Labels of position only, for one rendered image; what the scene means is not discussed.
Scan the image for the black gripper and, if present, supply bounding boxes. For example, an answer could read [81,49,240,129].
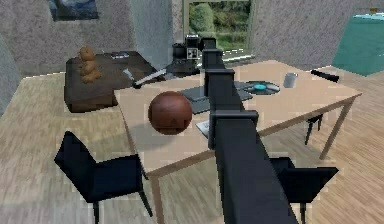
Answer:
[132,42,202,90]

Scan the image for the light wooden dining table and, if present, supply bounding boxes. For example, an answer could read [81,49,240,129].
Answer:
[113,59,364,224]

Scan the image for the brown basketball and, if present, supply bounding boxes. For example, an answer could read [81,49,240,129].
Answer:
[147,90,194,136]

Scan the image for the grey mug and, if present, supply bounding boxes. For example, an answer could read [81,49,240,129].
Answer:
[283,72,299,89]

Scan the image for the black disc with teal centre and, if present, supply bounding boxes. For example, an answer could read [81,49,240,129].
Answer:
[244,80,281,96]

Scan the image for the brown teddy bear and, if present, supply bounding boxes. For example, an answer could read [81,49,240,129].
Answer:
[78,45,103,84]

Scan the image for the small grey oblong object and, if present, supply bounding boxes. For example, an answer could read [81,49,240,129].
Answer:
[122,68,136,83]

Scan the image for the small grey flat device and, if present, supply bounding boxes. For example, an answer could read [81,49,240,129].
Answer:
[109,51,130,60]

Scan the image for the dark blue framed picture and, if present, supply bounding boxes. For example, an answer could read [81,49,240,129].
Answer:
[48,0,100,22]

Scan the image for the white paper sheet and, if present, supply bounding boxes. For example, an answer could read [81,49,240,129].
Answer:
[195,120,211,139]

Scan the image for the black chair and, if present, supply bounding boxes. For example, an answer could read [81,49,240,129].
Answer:
[268,156,340,224]
[304,68,341,146]
[53,130,154,224]

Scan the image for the grey laptop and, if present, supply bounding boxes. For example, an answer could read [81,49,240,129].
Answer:
[179,81,254,115]

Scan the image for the window with garden view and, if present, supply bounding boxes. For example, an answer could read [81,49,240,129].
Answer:
[182,0,256,57]

